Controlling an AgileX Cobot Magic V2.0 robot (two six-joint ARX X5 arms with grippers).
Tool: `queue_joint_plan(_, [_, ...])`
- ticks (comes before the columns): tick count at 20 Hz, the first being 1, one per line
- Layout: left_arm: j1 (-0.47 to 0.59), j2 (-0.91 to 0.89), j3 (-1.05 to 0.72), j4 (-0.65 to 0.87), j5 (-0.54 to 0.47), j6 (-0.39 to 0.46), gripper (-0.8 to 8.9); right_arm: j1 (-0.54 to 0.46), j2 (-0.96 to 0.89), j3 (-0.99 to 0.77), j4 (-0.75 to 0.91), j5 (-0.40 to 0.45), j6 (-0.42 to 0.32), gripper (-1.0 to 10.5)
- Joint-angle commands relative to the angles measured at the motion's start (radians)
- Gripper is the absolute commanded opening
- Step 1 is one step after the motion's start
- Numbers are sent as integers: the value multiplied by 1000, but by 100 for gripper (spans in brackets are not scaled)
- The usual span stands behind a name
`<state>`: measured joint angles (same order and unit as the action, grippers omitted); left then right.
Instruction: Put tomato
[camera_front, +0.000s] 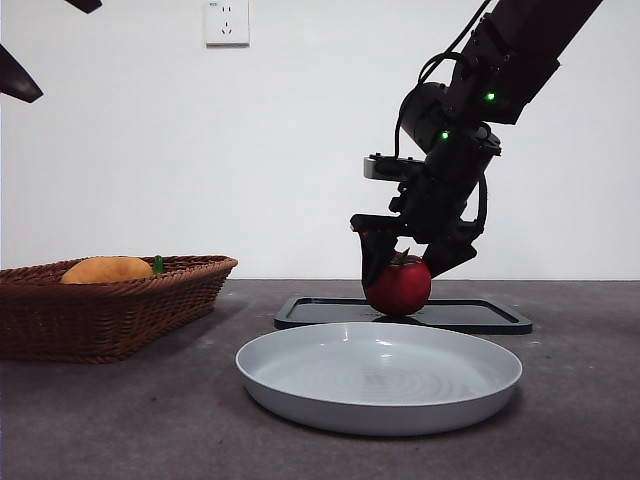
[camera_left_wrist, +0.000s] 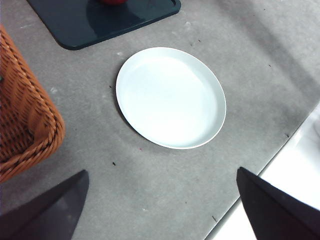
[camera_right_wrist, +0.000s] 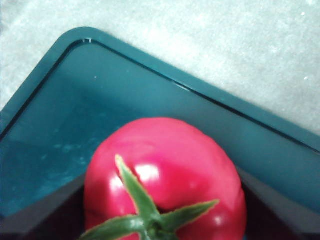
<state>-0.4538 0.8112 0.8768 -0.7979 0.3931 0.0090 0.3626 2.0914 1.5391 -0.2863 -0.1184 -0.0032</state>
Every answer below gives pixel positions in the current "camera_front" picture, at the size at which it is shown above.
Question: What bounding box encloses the white wall socket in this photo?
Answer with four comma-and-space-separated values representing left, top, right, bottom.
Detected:
204, 0, 250, 50

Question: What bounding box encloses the brown wicker basket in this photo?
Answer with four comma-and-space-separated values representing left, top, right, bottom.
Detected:
0, 255, 239, 365

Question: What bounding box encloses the pale grey right wrist camera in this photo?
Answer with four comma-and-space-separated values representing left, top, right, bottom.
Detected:
362, 153, 429, 182

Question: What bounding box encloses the black rectangular tray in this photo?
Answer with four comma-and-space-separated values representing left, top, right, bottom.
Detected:
273, 297, 534, 336

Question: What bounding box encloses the short black right arm cable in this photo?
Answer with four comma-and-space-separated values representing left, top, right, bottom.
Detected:
462, 172, 490, 236

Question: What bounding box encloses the grey round plate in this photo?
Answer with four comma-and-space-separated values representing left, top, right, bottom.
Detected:
234, 322, 524, 439

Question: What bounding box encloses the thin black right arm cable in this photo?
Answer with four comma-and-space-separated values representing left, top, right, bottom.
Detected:
393, 0, 496, 160

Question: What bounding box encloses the red tomato with green stem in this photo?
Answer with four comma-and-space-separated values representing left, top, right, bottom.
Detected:
363, 248, 433, 317

